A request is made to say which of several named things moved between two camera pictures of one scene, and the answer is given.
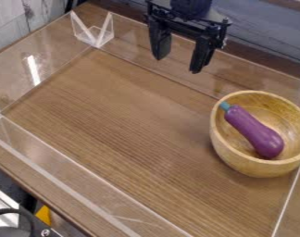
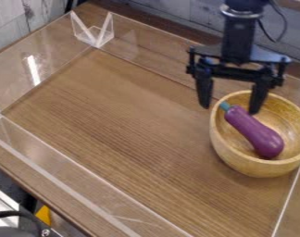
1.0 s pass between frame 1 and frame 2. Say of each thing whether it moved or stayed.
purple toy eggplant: stayed
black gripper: moved
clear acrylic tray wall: stayed
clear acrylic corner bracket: stayed
